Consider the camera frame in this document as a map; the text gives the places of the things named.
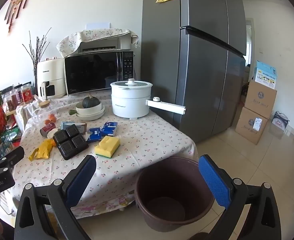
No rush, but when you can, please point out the red label jar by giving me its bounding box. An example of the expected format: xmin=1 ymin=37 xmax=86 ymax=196
xmin=19 ymin=82 xmax=35 ymax=105

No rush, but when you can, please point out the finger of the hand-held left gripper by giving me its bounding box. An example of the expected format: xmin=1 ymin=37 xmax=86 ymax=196
xmin=0 ymin=146 xmax=25 ymax=168

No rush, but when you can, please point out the black plastic tray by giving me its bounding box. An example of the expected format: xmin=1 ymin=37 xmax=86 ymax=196
xmin=53 ymin=124 xmax=89 ymax=161

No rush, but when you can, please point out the black microwave oven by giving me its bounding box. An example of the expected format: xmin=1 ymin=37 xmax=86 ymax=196
xmin=64 ymin=51 xmax=135 ymax=96

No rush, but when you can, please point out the blue tissue pack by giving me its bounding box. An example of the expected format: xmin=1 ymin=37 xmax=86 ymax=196
xmin=101 ymin=121 xmax=119 ymax=137

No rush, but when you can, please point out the small blue packet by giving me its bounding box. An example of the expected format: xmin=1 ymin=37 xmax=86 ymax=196
xmin=86 ymin=127 xmax=103 ymax=142

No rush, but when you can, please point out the white rice bag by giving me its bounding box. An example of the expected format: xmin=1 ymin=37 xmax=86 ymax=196
xmin=272 ymin=111 xmax=290 ymax=133

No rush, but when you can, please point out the glass jar with wooden lid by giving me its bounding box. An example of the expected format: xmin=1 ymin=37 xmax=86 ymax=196
xmin=34 ymin=100 xmax=60 ymax=120

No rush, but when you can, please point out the green pumpkin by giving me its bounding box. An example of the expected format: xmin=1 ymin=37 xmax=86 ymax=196
xmin=82 ymin=95 xmax=102 ymax=108

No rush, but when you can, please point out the floral tablecloth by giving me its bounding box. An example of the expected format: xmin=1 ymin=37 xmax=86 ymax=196
xmin=10 ymin=94 xmax=199 ymax=213

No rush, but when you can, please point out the light blue carton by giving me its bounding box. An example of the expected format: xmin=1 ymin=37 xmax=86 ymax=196
xmin=60 ymin=121 xmax=87 ymax=133

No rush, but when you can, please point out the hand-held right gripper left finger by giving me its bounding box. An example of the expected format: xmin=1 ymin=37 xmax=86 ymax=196
xmin=14 ymin=154 xmax=97 ymax=240

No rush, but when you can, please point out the blue and white box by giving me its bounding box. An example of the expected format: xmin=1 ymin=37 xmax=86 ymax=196
xmin=253 ymin=60 xmax=277 ymax=90

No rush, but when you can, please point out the yellow bag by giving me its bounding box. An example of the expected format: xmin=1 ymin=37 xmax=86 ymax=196
xmin=28 ymin=139 xmax=57 ymax=162

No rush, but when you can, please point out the dry twig bunch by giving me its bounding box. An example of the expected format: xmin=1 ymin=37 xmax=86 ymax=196
xmin=22 ymin=27 xmax=52 ymax=85

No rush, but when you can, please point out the cream air fryer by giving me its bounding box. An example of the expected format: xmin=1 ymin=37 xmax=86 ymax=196
xmin=36 ymin=57 xmax=67 ymax=100

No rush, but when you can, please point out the yellow green sponge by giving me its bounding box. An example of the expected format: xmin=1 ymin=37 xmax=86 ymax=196
xmin=94 ymin=135 xmax=121 ymax=159

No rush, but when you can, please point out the grey refrigerator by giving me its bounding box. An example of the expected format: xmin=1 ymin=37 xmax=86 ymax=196
xmin=141 ymin=0 xmax=248 ymax=143

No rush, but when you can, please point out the white electric pot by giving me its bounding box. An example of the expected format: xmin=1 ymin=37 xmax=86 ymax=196
xmin=110 ymin=79 xmax=187 ymax=118

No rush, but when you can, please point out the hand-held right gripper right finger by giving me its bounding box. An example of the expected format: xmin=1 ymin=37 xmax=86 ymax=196
xmin=198 ymin=154 xmax=283 ymax=240

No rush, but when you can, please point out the red can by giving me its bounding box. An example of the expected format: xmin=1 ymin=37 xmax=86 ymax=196
xmin=40 ymin=122 xmax=56 ymax=138

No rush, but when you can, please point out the white dish stack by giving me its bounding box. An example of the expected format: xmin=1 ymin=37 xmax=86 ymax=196
xmin=69 ymin=100 xmax=105 ymax=118

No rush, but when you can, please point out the brown plastic bin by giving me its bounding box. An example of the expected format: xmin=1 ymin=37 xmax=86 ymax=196
xmin=134 ymin=156 xmax=216 ymax=232

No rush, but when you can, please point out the white appliance under cloth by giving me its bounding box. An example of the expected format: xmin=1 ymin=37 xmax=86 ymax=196
xmin=78 ymin=36 xmax=133 ymax=54

